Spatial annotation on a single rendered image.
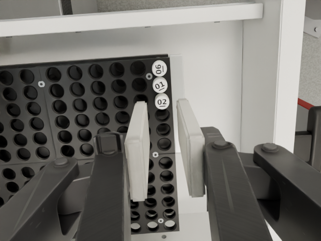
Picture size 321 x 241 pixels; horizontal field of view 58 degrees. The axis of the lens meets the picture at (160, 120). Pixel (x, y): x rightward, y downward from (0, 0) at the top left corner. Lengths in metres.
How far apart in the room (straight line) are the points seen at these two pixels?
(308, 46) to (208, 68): 1.00
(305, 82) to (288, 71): 1.07
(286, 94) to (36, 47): 0.25
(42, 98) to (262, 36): 0.20
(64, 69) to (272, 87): 0.17
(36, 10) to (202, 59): 0.31
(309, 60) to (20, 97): 1.16
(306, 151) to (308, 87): 1.04
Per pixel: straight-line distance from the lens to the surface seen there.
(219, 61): 0.32
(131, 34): 0.31
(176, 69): 0.30
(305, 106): 0.84
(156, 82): 0.24
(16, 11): 0.47
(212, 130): 0.15
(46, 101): 0.27
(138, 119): 0.15
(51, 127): 0.28
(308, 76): 1.32
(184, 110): 0.16
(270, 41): 0.26
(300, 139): 0.29
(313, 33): 1.28
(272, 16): 0.25
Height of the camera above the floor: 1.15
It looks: 72 degrees down
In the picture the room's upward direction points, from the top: 176 degrees clockwise
